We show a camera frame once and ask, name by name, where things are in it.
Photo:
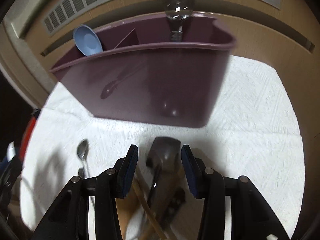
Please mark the wooden chopstick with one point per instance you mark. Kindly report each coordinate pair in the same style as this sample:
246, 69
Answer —
147, 210

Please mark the small steel spoon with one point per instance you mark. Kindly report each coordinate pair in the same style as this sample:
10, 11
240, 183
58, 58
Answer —
82, 152

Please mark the grey spatula wooden handle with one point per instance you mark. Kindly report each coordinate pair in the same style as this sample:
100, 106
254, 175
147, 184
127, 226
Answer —
166, 196

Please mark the maroon plastic utensil caddy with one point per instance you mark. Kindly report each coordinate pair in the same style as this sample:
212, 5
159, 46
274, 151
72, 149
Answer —
143, 76

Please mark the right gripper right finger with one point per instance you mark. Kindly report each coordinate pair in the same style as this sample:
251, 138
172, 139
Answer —
251, 215

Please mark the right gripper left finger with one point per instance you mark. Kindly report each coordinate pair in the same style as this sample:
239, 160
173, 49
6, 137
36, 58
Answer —
67, 217

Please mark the blue plastic spoon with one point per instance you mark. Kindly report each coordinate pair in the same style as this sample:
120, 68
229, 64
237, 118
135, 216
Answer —
86, 40

